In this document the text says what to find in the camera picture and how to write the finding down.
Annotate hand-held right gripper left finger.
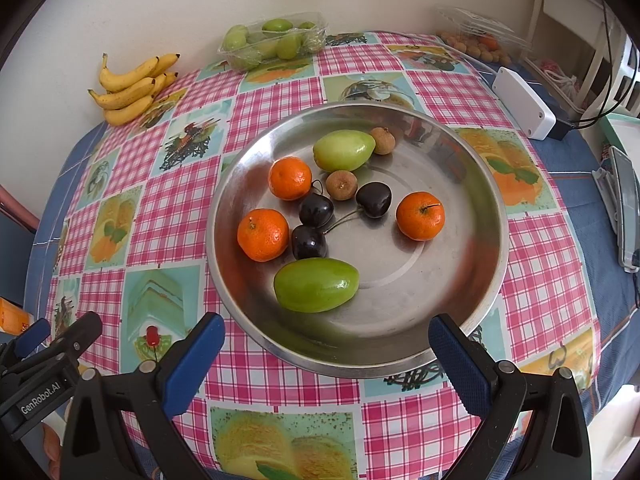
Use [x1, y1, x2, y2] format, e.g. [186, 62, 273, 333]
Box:
[60, 311, 226, 480]

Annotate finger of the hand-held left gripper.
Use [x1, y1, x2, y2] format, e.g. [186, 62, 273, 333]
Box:
[47, 311, 103, 368]
[0, 317, 52, 361]

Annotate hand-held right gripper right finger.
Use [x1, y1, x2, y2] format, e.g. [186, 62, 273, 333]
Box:
[428, 313, 596, 480]

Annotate round metal plate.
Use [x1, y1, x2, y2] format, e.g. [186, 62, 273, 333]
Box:
[205, 101, 511, 380]

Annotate green jujube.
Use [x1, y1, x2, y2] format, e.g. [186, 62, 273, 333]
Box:
[313, 130, 377, 173]
[273, 257, 361, 314]

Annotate dark cherry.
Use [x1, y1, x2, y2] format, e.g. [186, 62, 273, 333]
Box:
[291, 225, 328, 261]

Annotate brown longan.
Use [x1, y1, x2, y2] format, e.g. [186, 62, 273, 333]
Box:
[370, 127, 397, 156]
[326, 170, 358, 201]

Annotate pink chair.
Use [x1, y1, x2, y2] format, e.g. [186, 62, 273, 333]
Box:
[0, 185, 41, 233]

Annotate pink checked fruit-print tablecloth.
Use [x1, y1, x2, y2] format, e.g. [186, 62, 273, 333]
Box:
[44, 30, 601, 480]

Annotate grey plastic device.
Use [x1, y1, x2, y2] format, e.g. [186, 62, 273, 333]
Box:
[592, 146, 640, 273]

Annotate black plug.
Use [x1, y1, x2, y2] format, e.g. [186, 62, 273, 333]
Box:
[550, 115, 581, 142]

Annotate white plastic box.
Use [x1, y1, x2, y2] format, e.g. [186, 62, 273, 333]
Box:
[491, 66, 557, 141]

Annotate pale green box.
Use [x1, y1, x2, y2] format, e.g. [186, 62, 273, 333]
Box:
[600, 112, 640, 161]

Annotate white basket with red bag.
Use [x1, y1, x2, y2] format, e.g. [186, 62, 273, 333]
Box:
[522, 55, 588, 111]

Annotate pile of longans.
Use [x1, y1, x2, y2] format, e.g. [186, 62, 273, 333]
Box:
[437, 31, 506, 65]

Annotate clear tray of green jujubes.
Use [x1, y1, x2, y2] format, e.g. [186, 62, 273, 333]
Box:
[216, 11, 328, 72]

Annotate clear plastic boxes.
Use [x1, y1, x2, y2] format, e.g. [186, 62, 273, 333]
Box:
[434, 6, 531, 51]

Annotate black cable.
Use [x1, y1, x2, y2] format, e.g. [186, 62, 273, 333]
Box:
[575, 0, 632, 128]

